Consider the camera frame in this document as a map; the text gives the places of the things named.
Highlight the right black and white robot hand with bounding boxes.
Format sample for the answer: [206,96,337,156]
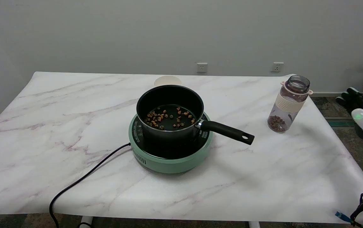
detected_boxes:
[336,83,363,142]

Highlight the clear bottle with beige band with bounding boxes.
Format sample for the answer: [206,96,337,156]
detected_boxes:
[267,75,314,133]

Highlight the floor vent grille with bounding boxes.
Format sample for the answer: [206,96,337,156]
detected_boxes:
[325,117,356,128]

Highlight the round beige lid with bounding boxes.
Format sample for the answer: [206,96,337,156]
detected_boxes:
[154,76,182,87]

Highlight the brown food pieces in pan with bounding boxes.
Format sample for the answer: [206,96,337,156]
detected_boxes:
[144,107,196,130]

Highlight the green round induction cooker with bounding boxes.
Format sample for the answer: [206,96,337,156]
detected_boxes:
[128,111,214,174]

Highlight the blue cable connector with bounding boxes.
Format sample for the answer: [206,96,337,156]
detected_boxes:
[335,211,352,223]

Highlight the black saucepan with handle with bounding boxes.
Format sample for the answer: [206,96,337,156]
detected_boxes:
[136,85,255,146]

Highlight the black power cord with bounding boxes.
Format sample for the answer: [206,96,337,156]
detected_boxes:
[49,143,132,228]

